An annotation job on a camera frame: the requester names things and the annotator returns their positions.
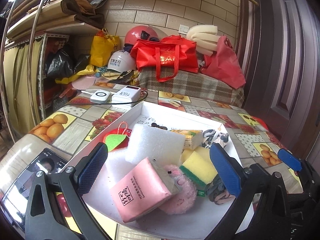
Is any pink red helmet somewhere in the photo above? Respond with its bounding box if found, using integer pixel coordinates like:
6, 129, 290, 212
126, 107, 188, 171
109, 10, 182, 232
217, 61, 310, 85
124, 25, 159, 45

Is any cow print cloth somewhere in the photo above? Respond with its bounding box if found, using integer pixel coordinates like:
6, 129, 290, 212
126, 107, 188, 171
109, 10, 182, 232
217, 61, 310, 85
201, 129, 229, 148

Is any metal shelf rack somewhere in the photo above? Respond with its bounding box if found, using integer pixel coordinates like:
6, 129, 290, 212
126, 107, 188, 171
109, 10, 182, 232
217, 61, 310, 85
1, 0, 104, 142

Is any white power bank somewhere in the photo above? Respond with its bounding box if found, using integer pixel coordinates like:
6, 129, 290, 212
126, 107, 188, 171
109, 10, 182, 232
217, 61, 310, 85
112, 86, 142, 103

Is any pink plush toy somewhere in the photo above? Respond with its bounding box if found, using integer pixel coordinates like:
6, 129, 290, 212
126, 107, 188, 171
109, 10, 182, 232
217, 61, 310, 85
159, 165, 197, 215

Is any black plastic bag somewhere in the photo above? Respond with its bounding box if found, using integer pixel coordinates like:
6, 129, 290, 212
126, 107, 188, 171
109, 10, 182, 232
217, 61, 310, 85
44, 48, 91, 79

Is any yellow curtain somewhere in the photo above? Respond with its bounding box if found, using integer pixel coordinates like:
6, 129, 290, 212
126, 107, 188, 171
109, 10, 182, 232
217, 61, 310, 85
3, 39, 43, 134

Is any grey pink braided rope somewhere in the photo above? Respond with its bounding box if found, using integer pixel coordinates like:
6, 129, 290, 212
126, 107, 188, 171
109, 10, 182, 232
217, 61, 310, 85
206, 173, 236, 205

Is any red plastic bag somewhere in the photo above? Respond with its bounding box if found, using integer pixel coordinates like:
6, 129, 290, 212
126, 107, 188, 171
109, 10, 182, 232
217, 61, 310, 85
251, 116, 269, 131

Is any dark red fabric bag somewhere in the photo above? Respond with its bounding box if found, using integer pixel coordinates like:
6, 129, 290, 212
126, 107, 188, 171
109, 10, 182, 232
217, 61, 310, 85
200, 36, 246, 89

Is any green yellow sponge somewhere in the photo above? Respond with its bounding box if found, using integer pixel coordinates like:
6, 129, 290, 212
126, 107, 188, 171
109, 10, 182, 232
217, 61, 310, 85
180, 151, 217, 187

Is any white helmet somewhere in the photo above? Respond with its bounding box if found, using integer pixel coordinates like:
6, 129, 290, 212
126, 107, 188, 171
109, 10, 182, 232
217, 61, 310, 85
107, 50, 136, 73

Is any plaid covered bench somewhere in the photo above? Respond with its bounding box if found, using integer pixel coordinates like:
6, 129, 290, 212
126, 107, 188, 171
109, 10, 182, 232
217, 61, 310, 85
138, 68, 245, 107

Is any cream foam roll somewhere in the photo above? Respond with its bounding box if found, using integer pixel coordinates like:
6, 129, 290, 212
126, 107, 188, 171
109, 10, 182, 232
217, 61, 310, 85
186, 24, 220, 56

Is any pink tissue pack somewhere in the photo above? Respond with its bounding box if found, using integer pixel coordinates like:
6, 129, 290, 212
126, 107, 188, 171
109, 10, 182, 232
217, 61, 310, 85
111, 158, 178, 223

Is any bright red tote bag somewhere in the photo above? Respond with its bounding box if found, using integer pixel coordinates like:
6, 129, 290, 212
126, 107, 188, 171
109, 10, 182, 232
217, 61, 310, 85
130, 35, 199, 82

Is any smartphone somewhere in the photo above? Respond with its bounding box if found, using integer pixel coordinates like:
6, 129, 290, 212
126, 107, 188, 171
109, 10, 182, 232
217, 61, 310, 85
2, 148, 67, 230

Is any fruit print tablecloth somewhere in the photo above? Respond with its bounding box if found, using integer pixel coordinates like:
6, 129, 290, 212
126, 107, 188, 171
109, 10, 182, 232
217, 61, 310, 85
0, 80, 304, 240

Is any white shallow box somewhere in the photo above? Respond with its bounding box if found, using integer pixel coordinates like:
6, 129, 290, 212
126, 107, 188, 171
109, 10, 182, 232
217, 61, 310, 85
83, 102, 231, 239

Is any red plush apple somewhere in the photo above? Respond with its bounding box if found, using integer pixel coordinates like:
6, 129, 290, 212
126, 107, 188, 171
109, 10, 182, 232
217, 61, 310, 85
101, 121, 132, 152

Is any yellow shopping bag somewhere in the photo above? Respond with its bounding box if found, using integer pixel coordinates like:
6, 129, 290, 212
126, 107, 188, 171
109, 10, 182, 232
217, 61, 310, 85
89, 28, 120, 67

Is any white round charger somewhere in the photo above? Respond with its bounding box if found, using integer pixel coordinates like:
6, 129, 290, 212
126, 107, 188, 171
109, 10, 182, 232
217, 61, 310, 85
89, 90, 111, 104

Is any white foam block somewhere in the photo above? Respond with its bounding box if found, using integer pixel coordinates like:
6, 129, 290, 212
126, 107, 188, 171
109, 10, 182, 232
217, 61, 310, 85
105, 124, 185, 182

